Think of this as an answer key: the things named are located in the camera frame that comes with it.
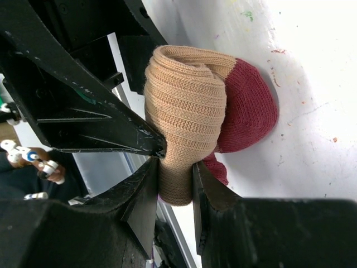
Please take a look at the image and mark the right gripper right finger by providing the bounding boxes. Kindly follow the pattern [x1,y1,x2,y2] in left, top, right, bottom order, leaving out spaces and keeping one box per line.
[192,162,356,267]

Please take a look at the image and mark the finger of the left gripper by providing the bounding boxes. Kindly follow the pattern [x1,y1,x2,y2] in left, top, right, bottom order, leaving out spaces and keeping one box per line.
[1,1,166,158]

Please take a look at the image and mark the tan maroon purple striped sock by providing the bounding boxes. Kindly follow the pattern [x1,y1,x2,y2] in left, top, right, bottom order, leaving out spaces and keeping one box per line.
[144,45,278,206]

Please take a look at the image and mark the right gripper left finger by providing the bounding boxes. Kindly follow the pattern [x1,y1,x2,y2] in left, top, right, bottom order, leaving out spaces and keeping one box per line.
[1,157,159,267]

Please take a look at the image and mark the operator hand background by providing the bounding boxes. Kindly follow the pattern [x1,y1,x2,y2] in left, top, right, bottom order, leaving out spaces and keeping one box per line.
[7,146,65,185]

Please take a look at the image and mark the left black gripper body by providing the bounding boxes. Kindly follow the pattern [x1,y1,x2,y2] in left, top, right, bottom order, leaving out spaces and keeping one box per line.
[30,0,167,95]

